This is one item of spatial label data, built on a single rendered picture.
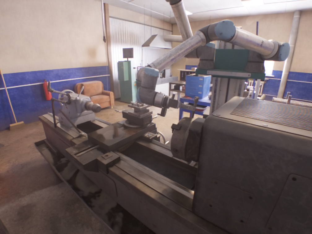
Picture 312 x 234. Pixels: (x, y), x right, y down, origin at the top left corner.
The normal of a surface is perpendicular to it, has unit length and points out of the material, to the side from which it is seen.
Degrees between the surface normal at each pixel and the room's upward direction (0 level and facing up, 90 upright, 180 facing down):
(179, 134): 58
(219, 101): 90
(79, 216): 0
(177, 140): 72
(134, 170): 0
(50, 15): 90
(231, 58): 90
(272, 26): 90
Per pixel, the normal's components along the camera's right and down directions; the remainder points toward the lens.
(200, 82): -0.62, 0.27
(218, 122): -0.44, -0.47
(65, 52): 0.78, 0.22
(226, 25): 0.20, 0.32
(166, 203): 0.00, -0.94
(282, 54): 0.40, 0.33
